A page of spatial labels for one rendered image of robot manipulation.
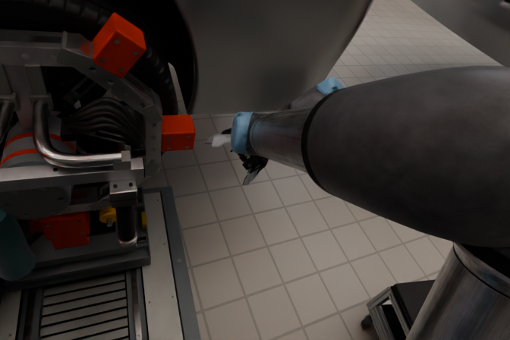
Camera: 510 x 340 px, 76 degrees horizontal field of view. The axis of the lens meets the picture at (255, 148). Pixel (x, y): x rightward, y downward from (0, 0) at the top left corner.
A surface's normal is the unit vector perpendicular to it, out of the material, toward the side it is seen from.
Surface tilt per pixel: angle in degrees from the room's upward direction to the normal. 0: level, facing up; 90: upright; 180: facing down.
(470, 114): 40
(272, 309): 0
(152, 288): 0
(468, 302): 83
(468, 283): 86
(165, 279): 0
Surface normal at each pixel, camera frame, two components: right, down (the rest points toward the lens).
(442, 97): -0.40, -0.61
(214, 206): 0.23, -0.69
